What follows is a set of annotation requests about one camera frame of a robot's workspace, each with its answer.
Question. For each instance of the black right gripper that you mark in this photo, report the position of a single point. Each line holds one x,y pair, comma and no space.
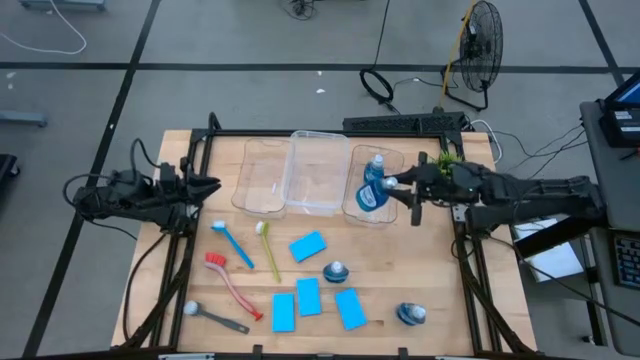
450,185

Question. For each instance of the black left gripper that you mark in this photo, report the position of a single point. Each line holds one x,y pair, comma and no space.
177,197

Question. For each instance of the blue dish brush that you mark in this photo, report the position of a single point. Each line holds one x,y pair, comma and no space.
235,247

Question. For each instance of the red pink dish brush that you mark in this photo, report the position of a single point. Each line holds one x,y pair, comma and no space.
216,260

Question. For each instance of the green dish brush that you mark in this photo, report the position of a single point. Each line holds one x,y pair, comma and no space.
268,252

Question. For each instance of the blue sponge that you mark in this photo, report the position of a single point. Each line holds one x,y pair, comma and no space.
283,312
307,246
350,308
308,296

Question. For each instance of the grey dish brush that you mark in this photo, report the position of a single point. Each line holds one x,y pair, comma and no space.
191,308

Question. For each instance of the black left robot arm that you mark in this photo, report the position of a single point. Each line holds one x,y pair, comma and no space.
115,200

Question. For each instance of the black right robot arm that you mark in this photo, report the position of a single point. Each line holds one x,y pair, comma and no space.
540,197

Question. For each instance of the clear plastic shallow tray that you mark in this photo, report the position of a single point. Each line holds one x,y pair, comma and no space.
260,175
390,210

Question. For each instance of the small green potted plant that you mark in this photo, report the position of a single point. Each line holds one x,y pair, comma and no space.
445,160

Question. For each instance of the silver mounting plate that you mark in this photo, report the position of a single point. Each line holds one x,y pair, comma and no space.
457,214

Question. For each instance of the clear plastic deep bin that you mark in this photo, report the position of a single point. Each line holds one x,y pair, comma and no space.
315,175

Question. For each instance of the black desk beam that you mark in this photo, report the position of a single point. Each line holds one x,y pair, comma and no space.
550,242

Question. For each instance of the black floor fan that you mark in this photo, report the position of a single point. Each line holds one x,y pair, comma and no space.
480,47

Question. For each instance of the white paper sheet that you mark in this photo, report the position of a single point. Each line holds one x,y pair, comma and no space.
555,262

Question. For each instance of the grey furniture foot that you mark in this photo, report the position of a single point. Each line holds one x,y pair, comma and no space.
60,4
22,119

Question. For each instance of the grey side desk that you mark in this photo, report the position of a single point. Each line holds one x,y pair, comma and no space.
615,175

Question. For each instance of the black laptop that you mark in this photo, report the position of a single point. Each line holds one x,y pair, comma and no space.
625,125

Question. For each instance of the black keyboard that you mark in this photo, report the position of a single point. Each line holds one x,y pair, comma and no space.
627,260

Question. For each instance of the black aluminium table frame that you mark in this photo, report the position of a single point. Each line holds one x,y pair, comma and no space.
235,134

